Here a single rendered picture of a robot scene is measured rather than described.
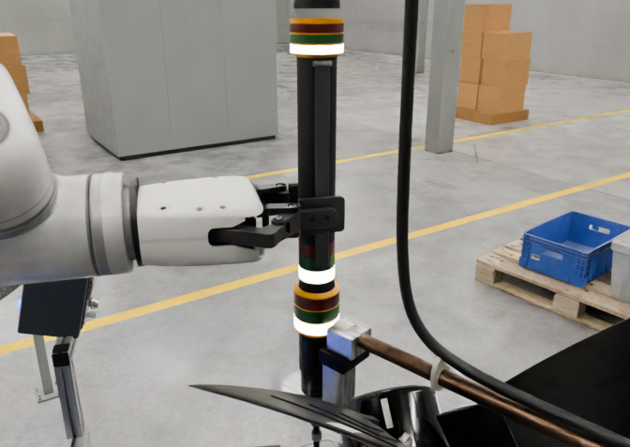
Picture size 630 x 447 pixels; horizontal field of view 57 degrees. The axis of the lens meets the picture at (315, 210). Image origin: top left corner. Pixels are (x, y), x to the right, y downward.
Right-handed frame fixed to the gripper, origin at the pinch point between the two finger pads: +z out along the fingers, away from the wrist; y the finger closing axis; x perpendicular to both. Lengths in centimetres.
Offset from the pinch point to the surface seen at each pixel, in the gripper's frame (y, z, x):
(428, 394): -1.4, 13.1, -23.8
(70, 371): -52, -35, -48
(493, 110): -686, 423, -132
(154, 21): -612, -27, -4
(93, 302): -65, -31, -41
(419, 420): 1.2, 10.9, -24.6
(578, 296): -190, 192, -135
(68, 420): -52, -37, -58
